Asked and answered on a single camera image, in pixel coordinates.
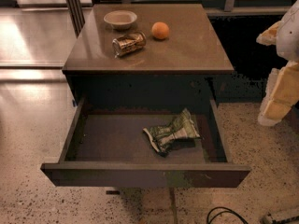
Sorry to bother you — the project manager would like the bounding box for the white ceramic bowl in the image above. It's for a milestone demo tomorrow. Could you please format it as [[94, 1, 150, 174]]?
[[104, 10, 137, 31]]

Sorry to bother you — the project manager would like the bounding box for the dark grey cabinet counter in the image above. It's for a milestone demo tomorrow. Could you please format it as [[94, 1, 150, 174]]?
[[63, 4, 234, 107]]

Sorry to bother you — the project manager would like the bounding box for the white power strip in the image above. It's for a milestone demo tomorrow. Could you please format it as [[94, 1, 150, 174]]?
[[262, 207, 299, 224]]

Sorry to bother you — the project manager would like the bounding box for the orange fruit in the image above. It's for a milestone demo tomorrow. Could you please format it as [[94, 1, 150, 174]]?
[[151, 22, 170, 40]]

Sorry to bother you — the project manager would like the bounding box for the green jalapeno chip bag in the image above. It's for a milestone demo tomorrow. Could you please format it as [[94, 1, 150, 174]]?
[[143, 108, 201, 157]]

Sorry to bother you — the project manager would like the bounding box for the gold drink can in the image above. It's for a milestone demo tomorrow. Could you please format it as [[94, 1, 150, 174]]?
[[112, 31, 147, 57]]

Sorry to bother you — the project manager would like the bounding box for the black floor cable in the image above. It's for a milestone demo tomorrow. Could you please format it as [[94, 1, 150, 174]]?
[[206, 206, 249, 224]]

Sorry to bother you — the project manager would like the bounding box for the open grey top drawer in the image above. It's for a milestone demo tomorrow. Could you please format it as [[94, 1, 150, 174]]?
[[41, 98, 250, 188]]

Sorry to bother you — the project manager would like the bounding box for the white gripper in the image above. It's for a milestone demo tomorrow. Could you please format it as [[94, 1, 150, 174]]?
[[256, 0, 299, 126]]

